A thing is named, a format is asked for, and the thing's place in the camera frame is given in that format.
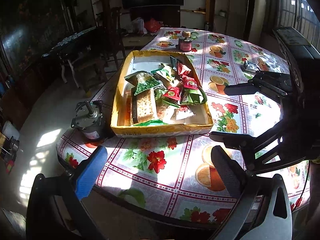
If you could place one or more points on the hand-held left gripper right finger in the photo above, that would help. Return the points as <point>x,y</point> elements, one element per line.
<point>226,172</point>

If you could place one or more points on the orange cracker packet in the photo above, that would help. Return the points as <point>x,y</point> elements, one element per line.
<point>128,110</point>

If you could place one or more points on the dark red snack packet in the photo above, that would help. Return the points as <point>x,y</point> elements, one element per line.
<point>183,70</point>

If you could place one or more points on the dark side table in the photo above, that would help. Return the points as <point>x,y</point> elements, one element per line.
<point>72,50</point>

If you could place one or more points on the white plastic bag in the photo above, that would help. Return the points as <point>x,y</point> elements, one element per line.
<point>138,25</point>

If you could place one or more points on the wooden chair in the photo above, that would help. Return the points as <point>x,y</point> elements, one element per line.
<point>113,35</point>

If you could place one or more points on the small red snack packet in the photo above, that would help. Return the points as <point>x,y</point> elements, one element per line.
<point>172,95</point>

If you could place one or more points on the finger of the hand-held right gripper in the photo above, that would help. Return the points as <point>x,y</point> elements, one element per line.
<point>240,141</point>
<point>260,82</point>

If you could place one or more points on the cracker packet with green ends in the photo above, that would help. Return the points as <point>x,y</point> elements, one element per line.
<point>146,107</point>

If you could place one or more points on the dark cylinder with red label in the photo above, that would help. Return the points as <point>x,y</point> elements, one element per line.
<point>185,44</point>

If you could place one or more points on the yellow cardboard box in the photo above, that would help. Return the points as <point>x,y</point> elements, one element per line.
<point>150,131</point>

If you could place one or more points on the red white wafer packet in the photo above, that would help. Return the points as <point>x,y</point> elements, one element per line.
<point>185,113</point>

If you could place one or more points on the white bucket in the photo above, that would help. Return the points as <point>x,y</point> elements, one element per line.
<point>10,130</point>

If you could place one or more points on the grey geared motor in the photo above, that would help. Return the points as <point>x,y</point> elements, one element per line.
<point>88,121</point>

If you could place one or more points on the olive green snack packet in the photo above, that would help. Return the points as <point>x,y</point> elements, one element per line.
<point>193,97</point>

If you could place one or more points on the dark green snack packet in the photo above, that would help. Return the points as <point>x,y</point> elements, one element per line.
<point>174,61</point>

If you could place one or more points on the green white pea packet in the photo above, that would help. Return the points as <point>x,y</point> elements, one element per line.
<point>166,76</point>

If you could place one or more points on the clear cracker packet dark stripe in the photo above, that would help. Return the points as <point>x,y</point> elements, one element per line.
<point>165,111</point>

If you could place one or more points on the large dark lacquer panel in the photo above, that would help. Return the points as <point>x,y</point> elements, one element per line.
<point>30,25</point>

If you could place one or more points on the red plastic bag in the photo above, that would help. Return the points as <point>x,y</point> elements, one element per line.
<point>153,25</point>

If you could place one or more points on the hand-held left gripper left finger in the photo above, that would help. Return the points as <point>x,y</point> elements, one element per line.
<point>91,172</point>

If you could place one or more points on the large green pea packet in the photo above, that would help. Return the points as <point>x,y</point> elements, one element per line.
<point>143,83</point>

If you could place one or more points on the small tan capped cylinder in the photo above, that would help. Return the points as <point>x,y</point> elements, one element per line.
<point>186,34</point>

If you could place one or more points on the fruit and flower tablecloth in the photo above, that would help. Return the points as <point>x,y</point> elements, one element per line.
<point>175,175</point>

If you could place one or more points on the small silver foil packet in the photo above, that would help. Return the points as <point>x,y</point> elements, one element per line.
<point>252,66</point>

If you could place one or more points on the barred window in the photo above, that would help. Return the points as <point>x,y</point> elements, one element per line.
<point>297,7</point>

